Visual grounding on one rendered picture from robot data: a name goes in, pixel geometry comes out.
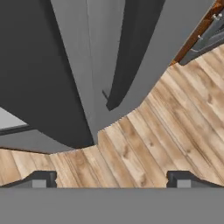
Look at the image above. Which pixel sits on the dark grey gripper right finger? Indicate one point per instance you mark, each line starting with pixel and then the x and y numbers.
pixel 179 178

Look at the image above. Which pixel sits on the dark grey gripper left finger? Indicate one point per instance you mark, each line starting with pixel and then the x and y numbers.
pixel 43 178

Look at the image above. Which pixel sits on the dark grey fridge door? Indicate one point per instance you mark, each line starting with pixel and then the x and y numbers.
pixel 35 73
pixel 131 52

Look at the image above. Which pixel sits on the grey fridge body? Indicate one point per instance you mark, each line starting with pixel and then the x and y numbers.
pixel 87 58

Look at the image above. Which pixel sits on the grey cabinet drawer front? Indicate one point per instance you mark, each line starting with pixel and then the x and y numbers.
pixel 210 43

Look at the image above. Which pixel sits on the wooden cabinet run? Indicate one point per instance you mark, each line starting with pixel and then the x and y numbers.
pixel 198 32

